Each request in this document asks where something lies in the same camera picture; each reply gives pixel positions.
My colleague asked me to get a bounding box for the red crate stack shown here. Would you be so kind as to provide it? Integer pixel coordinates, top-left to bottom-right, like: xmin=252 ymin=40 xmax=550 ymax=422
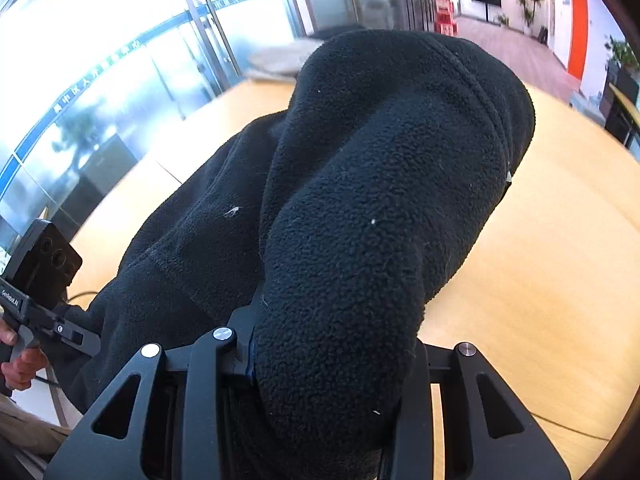
xmin=433 ymin=0 xmax=458 ymax=37

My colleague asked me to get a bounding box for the black fleece zip jacket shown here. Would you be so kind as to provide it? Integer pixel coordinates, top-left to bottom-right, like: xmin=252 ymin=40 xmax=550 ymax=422
xmin=44 ymin=30 xmax=535 ymax=479

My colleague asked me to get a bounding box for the person's left hand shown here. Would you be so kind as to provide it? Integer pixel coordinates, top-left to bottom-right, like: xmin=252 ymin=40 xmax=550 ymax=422
xmin=1 ymin=347 xmax=49 ymax=391

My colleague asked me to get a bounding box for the potted green plant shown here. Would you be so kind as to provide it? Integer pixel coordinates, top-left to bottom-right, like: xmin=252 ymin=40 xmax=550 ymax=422
xmin=605 ymin=36 xmax=639 ymax=73

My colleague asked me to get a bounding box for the black plant stand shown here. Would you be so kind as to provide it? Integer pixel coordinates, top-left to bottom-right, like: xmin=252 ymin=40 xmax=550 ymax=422
xmin=600 ymin=62 xmax=639 ymax=148

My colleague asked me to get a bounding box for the folded beige and black garment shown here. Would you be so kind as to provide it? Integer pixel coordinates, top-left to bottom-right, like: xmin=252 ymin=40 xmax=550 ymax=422
xmin=243 ymin=24 xmax=366 ymax=82

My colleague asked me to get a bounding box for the tall potted palm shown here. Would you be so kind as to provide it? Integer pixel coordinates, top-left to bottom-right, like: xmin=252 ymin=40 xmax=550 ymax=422
xmin=516 ymin=0 xmax=544 ymax=37

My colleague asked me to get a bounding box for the yellow side table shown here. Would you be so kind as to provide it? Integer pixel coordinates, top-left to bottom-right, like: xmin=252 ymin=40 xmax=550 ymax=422
xmin=604 ymin=82 xmax=639 ymax=150

